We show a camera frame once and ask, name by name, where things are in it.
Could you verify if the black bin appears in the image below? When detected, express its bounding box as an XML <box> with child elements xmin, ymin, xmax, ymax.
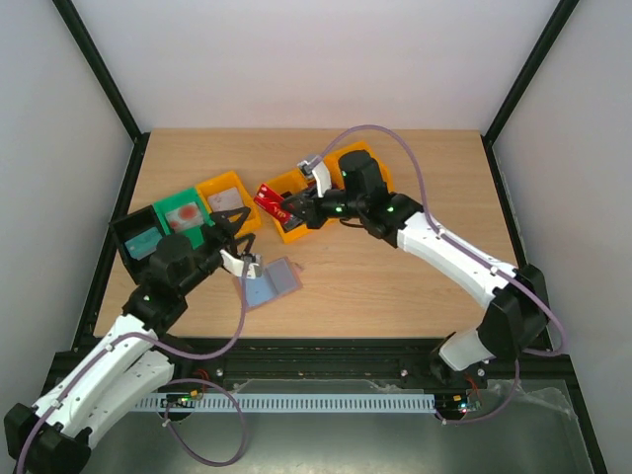
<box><xmin>109</xmin><ymin>205</ymin><xmax>166</xmax><ymax>283</ymax></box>

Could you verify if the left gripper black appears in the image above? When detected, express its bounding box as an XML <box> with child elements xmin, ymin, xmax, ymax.
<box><xmin>179</xmin><ymin>207</ymin><xmax>256</xmax><ymax>296</ymax></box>

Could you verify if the left black frame post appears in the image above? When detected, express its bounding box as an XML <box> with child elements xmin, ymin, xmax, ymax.
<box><xmin>50</xmin><ymin>0</ymin><xmax>145</xmax><ymax>144</ymax></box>

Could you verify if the green bin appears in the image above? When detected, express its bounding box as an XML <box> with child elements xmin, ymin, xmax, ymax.
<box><xmin>153</xmin><ymin>188</ymin><xmax>214</xmax><ymax>249</ymax></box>

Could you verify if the black frame post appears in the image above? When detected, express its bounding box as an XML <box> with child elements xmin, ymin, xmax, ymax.
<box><xmin>50</xmin><ymin>0</ymin><xmax>145</xmax><ymax>144</ymax></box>
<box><xmin>483</xmin><ymin>0</ymin><xmax>582</xmax><ymax>144</ymax></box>

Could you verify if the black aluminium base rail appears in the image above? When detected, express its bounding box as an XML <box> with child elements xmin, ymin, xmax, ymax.
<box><xmin>48</xmin><ymin>337</ymin><xmax>574</xmax><ymax>391</ymax></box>

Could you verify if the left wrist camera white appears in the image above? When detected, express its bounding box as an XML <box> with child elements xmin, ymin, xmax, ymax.
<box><xmin>220</xmin><ymin>250</ymin><xmax>264</xmax><ymax>279</ymax></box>

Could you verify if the yellow bin single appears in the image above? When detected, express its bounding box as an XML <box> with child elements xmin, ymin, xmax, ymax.
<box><xmin>195</xmin><ymin>171</ymin><xmax>262</xmax><ymax>236</ymax></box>

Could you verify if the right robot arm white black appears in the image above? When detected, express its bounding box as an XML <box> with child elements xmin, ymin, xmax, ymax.
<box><xmin>281</xmin><ymin>150</ymin><xmax>547</xmax><ymax>387</ymax></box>

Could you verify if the yellow triple bin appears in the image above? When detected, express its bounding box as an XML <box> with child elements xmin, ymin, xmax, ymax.
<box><xmin>253</xmin><ymin>140</ymin><xmax>373</xmax><ymax>244</ymax></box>

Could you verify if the black card stack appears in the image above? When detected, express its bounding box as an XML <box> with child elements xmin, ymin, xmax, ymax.
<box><xmin>282</xmin><ymin>215</ymin><xmax>303</xmax><ymax>232</ymax></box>

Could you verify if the light blue cable duct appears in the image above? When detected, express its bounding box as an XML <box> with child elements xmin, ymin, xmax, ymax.
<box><xmin>131</xmin><ymin>393</ymin><xmax>435</xmax><ymax>414</ymax></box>

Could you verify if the right black frame post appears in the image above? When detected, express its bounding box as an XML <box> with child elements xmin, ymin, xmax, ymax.
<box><xmin>483</xmin><ymin>0</ymin><xmax>582</xmax><ymax>144</ymax></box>

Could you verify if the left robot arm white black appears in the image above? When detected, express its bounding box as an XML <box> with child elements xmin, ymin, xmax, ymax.
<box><xmin>4</xmin><ymin>206</ymin><xmax>261</xmax><ymax>473</ymax></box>

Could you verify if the red white card stack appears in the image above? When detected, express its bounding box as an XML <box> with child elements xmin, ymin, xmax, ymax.
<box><xmin>165</xmin><ymin>201</ymin><xmax>203</xmax><ymax>232</ymax></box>

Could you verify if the teal card stack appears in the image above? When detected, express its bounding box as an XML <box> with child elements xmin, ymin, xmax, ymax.
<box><xmin>124</xmin><ymin>227</ymin><xmax>163</xmax><ymax>261</ymax></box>

